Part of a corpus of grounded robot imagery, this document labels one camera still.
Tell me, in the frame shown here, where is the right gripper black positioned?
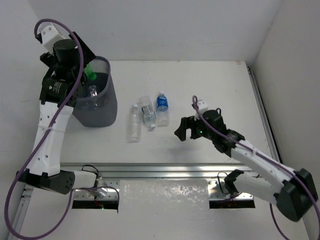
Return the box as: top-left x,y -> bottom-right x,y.
174,114 -> 215,141

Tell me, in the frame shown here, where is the green plastic bottle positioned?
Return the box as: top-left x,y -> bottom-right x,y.
83,63 -> 97,81

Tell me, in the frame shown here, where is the clear bottle blue label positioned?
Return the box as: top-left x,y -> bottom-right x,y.
156,91 -> 170,127

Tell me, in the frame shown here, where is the clear bottle diagonal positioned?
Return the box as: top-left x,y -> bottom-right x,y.
87,85 -> 99,98

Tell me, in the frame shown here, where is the clear bottle grey label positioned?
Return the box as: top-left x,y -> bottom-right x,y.
139,95 -> 156,131

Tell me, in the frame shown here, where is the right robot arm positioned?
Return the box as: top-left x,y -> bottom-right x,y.
174,108 -> 319,222

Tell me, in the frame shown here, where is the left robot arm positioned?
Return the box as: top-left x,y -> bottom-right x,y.
18,32 -> 97,195

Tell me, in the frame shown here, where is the grey mesh waste bin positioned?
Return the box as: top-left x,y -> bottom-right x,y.
72,56 -> 118,128

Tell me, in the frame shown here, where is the clear bottle white cap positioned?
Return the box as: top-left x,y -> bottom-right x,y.
127,103 -> 142,143

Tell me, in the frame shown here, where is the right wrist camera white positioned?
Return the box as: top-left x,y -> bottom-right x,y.
194,100 -> 209,120

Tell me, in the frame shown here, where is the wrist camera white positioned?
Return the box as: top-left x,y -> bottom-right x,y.
194,100 -> 209,120
36,23 -> 65,54

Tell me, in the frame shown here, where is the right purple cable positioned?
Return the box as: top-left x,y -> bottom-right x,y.
191,95 -> 320,240

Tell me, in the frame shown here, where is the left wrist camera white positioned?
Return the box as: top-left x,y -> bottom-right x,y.
36,23 -> 65,54

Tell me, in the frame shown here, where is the aluminium rail frame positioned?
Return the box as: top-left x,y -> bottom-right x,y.
18,62 -> 300,208

